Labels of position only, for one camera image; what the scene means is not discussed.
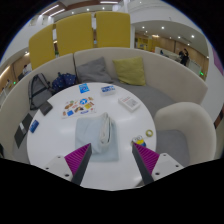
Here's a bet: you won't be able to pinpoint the white armchair with grey seat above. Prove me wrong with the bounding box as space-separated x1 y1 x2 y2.
153 101 218 168

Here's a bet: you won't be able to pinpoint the light blue towel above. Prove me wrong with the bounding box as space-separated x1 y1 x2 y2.
74 112 120 163

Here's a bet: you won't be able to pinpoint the person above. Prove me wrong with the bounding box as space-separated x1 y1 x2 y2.
178 48 190 67
22 64 31 76

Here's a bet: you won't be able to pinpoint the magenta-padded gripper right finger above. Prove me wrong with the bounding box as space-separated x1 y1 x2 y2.
130 142 184 186

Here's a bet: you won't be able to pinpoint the pink wall poster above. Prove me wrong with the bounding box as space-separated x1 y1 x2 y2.
211 46 224 76

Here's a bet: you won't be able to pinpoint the navy dotted bag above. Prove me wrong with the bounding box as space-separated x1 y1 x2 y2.
51 71 78 94

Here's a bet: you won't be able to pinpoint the yellow-green cushion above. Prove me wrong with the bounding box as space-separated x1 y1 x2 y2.
112 55 147 87

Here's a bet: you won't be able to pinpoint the colourful sticker sheet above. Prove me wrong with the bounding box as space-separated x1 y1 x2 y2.
61 96 97 119

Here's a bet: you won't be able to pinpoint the dark grey wallet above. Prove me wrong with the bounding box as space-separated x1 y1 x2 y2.
38 100 54 116

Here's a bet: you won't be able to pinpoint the grey cushion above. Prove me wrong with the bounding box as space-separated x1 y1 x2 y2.
75 56 114 84

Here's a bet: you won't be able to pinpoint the curved white sofa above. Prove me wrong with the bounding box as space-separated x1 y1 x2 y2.
0 47 209 161

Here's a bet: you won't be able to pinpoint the dark flat laptop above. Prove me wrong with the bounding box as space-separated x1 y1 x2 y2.
13 113 34 149

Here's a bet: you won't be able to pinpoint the grey backpack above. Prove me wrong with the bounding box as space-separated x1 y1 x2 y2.
28 73 54 111

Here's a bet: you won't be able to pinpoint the yellow acoustic panel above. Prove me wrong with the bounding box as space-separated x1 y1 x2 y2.
55 12 94 57
28 23 58 70
94 11 132 49

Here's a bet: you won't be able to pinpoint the blue card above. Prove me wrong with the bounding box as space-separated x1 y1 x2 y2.
78 82 91 95

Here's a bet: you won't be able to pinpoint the flat white box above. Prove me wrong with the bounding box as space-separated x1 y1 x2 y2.
118 95 141 113

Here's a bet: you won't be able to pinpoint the small blue box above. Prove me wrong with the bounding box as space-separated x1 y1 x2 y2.
29 119 40 134

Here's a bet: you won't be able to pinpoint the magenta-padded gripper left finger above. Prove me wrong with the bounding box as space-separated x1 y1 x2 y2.
42 143 93 186

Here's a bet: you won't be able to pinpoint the ceiling light strips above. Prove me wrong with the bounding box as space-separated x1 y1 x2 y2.
39 0 121 18

